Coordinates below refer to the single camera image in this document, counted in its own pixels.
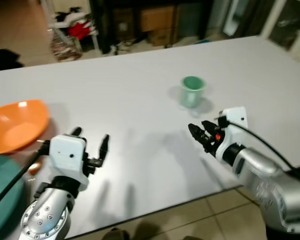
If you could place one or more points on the red cloth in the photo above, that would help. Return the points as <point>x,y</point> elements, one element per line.
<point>80,30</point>

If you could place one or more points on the large cardboard box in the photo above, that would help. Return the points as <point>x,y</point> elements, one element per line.
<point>157,19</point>

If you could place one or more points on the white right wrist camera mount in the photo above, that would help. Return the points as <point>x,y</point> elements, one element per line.
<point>236,118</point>

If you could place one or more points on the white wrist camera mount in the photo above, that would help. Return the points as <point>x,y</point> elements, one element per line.
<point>67,157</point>
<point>236,118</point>

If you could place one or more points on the black bag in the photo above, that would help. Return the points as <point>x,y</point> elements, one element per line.
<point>4,60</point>

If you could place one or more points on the orange plastic bowl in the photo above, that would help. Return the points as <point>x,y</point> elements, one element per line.
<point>15,126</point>

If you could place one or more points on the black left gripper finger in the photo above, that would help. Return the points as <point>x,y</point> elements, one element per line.
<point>76,132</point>
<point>104,146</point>

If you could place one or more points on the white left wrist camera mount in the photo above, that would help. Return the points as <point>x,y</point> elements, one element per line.
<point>67,157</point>

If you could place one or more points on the white framed glass door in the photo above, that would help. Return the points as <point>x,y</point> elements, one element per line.
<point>290,22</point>

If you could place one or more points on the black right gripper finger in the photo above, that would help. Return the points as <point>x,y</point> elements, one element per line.
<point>208,126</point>
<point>196,134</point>

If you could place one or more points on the green plastic cup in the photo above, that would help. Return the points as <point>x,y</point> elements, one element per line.
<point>192,91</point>

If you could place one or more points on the dark shelf cabinet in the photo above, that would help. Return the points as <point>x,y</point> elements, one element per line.
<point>105,25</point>

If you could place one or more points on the teal plate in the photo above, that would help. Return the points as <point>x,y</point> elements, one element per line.
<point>5,197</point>

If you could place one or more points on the white rack with clothes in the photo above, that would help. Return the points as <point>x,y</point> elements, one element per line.
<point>70,27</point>

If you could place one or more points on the small cardboard box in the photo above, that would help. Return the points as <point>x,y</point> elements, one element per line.
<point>165,38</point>

